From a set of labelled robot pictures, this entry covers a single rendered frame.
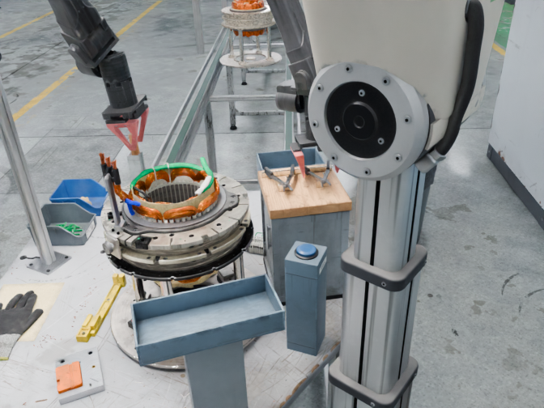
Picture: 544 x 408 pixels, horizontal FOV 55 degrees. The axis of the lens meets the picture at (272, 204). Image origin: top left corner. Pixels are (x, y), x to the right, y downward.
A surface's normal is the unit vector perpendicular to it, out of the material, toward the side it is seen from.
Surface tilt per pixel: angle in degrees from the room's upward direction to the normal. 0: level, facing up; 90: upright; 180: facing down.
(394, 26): 109
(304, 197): 0
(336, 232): 90
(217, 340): 90
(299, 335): 90
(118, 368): 0
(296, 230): 90
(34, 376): 0
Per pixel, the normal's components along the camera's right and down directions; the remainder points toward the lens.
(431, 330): -0.04, -0.86
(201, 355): 0.30, 0.47
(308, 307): -0.37, 0.48
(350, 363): -0.62, 0.41
